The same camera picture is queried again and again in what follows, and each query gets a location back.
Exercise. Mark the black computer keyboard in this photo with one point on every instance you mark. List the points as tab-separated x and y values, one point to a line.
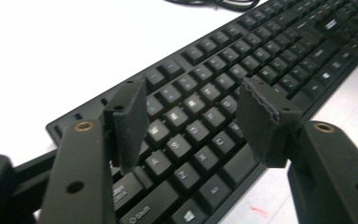
261	56

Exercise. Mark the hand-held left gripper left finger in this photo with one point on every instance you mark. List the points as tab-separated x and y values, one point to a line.
130	124

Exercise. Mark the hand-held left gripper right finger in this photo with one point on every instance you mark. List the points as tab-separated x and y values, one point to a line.
261	124

